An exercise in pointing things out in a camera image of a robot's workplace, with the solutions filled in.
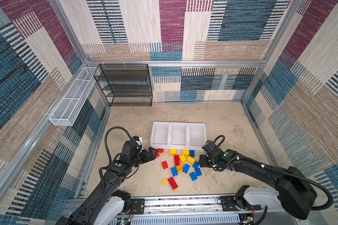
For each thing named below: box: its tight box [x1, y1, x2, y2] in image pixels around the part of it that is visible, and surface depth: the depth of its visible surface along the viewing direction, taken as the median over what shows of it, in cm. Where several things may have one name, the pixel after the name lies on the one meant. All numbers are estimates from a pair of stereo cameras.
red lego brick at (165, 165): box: [161, 160, 169, 170], surface depth 88 cm
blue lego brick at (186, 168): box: [182, 163, 191, 174], surface depth 85 cm
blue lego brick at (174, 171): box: [170, 166, 178, 177], surface depth 85 cm
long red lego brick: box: [168, 176, 178, 191], surface depth 82 cm
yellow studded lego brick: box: [186, 156, 197, 165], surface depth 89 cm
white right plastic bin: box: [186, 122, 208, 151], surface depth 98 cm
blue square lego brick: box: [192, 160, 200, 169], surface depth 89 cm
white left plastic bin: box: [150, 121, 171, 150], surface depth 99 cm
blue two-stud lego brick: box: [189, 150, 195, 158], surface depth 93 cm
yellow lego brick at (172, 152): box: [169, 148, 177, 156], surface depth 93 cm
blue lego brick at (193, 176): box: [189, 171, 198, 182], surface depth 85 cm
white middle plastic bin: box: [168, 121, 190, 149], surface depth 97 cm
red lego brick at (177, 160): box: [173, 154, 181, 166], surface depth 89 cm
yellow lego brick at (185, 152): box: [182, 149, 190, 157], surface depth 92 cm
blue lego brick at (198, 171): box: [194, 167, 202, 177], surface depth 86 cm
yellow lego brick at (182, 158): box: [179, 154, 187, 164], surface depth 90 cm
